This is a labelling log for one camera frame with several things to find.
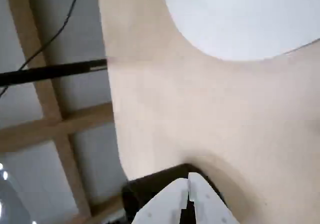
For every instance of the black pot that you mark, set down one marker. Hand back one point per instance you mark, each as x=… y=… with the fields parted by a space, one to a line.
x=150 y=186

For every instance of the wooden lattice partition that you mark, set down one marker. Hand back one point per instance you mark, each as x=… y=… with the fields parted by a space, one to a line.
x=57 y=124

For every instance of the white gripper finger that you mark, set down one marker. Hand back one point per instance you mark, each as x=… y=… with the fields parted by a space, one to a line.
x=210 y=206
x=167 y=204

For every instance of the white paper plate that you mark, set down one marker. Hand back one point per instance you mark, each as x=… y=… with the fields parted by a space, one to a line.
x=237 y=16

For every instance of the black stand rod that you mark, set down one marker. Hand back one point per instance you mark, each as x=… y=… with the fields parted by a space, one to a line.
x=50 y=71

